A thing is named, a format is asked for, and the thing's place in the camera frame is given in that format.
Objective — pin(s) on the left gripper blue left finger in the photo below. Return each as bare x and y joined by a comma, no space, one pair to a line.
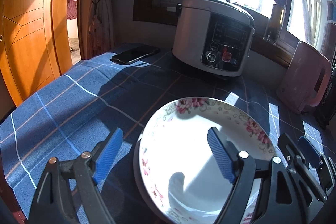
106,154

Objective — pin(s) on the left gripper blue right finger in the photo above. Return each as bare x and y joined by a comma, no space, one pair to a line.
224,152

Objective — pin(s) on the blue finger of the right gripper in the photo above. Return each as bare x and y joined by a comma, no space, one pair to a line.
294,150
311,150

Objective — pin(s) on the pink floral rim plate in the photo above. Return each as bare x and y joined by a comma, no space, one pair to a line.
174,167

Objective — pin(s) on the black thermos flask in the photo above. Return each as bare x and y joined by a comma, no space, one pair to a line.
326,109

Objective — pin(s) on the blue plaid tablecloth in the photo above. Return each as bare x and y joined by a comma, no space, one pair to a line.
79,109

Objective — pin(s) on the pink electric kettle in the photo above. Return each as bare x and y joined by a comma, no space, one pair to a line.
305,80

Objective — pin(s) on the black smartphone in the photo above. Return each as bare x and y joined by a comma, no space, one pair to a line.
133,55

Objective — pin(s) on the silver rice cooker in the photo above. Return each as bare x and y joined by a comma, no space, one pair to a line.
214,36

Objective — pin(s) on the glass tea bottle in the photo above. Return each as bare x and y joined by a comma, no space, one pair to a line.
275,22

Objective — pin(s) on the orange wooden door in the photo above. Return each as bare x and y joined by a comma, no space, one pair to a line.
34,45

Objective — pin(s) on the pink hanging garment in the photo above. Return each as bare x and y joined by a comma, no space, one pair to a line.
71,9

